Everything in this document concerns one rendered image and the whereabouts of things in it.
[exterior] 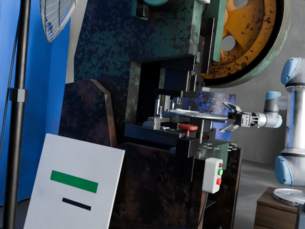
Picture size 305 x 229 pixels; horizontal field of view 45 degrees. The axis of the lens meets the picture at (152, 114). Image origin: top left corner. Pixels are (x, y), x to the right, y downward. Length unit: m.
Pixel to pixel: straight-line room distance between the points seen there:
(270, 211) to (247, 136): 3.17
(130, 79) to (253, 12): 0.80
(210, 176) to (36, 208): 0.95
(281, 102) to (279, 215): 0.58
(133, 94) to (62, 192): 0.61
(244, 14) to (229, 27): 0.10
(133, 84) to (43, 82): 1.00
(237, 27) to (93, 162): 1.09
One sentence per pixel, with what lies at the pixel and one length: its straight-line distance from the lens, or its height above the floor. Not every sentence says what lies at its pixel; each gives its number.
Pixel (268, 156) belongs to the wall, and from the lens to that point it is 5.15.
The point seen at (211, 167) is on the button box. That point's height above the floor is 0.60.
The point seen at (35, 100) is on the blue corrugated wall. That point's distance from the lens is 2.65.
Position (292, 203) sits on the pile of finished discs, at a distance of 2.11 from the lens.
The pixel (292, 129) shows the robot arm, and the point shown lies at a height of 0.78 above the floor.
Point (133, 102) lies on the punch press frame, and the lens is 1.85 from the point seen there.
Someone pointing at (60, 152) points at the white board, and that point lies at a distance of 1.95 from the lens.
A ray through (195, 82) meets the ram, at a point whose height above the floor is 0.94.
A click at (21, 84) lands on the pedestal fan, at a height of 0.86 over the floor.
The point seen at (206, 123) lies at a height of 0.75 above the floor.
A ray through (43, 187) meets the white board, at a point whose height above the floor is 0.32.
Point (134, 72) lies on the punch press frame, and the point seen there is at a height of 0.96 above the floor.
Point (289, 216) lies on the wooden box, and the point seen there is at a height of 0.31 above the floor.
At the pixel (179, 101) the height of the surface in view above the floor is 0.84.
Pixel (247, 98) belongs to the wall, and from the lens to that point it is 5.18.
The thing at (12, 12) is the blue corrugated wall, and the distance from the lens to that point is 2.51.
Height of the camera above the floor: 0.92
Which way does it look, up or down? 5 degrees down
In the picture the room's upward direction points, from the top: 6 degrees clockwise
